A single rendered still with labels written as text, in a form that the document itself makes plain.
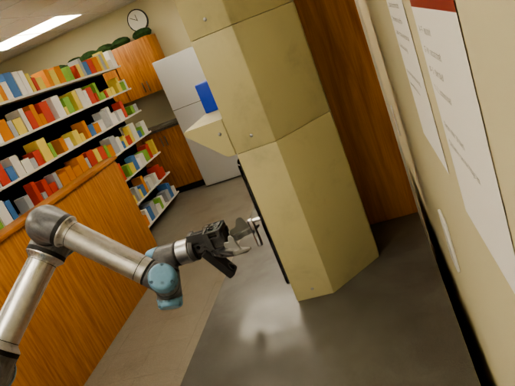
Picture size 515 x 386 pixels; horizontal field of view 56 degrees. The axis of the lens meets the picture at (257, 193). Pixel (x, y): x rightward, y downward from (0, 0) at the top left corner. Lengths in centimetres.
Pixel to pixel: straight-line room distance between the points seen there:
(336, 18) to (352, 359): 96
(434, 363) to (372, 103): 82
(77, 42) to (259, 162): 658
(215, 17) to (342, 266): 75
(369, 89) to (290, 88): 37
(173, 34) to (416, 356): 637
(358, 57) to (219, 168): 517
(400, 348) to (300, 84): 69
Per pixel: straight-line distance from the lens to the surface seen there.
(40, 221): 145
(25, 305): 155
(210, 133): 126
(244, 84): 122
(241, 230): 147
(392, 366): 113
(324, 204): 134
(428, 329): 120
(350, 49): 156
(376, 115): 160
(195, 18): 123
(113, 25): 744
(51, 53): 794
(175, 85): 648
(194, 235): 143
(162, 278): 131
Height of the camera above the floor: 168
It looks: 17 degrees down
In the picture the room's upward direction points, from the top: 22 degrees counter-clockwise
